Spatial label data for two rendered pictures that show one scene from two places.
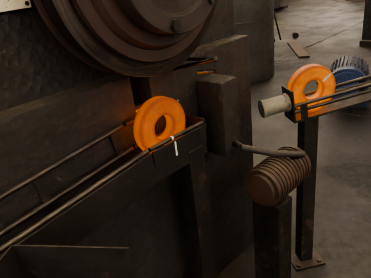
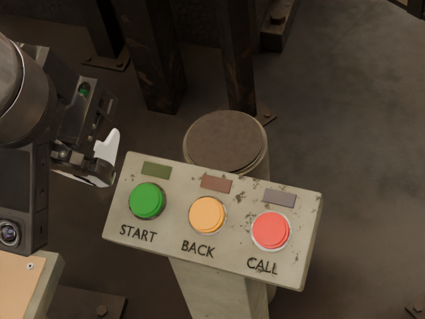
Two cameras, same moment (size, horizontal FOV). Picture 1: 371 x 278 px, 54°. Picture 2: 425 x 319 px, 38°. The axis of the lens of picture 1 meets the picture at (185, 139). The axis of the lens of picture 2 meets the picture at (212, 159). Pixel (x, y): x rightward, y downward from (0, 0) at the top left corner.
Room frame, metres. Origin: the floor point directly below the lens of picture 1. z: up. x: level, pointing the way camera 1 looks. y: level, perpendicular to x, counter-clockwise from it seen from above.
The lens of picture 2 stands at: (0.69, -1.28, 1.21)
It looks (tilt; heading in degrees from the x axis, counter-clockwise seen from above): 55 degrees down; 71
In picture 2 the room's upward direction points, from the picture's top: 11 degrees counter-clockwise
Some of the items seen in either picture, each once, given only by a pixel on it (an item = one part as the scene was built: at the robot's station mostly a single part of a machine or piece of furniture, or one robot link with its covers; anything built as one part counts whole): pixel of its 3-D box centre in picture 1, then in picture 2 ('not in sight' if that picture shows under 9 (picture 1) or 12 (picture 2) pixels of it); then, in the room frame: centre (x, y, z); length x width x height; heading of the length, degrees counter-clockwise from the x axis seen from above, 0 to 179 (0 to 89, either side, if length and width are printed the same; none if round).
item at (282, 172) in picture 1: (278, 225); (164, 25); (0.99, -0.28, 0.27); 0.22 x 0.13 x 0.53; 133
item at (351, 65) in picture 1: (348, 79); not in sight; (2.70, -1.31, 0.17); 0.57 x 0.31 x 0.34; 153
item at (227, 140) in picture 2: not in sight; (238, 227); (0.88, -0.81, 0.26); 0.12 x 0.12 x 0.52
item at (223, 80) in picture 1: (218, 115); not in sight; (1.04, -0.11, 0.68); 0.11 x 0.08 x 0.24; 43
